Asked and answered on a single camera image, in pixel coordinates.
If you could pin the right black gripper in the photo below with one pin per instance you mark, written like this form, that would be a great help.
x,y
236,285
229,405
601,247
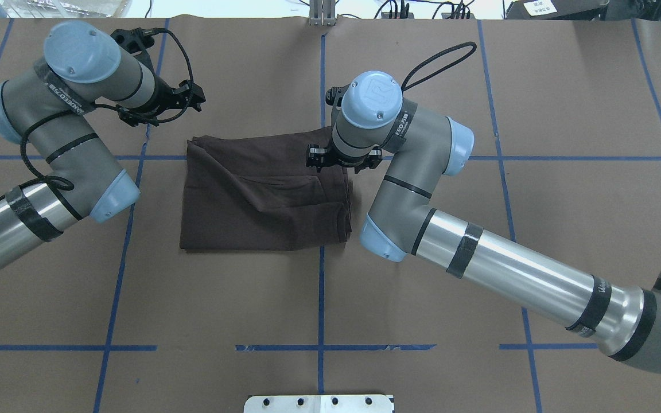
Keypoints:
x,y
315,158

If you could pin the aluminium frame post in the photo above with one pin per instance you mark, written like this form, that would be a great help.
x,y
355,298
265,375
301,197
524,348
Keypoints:
x,y
322,13

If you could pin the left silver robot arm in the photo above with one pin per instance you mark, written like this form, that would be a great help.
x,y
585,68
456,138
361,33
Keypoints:
x,y
43,112

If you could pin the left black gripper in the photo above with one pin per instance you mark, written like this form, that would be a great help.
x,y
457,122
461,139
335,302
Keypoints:
x,y
161,95

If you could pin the brown t-shirt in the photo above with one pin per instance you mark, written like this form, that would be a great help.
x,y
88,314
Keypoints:
x,y
258,194

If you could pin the brown paper table cover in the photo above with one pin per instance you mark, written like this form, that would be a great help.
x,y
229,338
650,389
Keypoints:
x,y
115,317

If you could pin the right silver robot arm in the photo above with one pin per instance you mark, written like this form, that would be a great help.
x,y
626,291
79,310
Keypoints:
x,y
370,115

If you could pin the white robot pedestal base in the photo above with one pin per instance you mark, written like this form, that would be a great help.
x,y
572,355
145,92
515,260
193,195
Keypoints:
x,y
320,403

